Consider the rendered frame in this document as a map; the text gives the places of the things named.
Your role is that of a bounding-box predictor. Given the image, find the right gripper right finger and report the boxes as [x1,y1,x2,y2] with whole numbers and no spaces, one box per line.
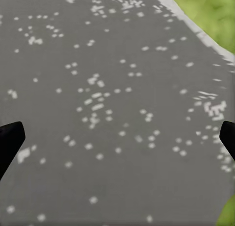
[219,121,235,160]

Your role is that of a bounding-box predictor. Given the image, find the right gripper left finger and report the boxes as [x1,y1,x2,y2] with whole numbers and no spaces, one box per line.
[0,121,25,179]

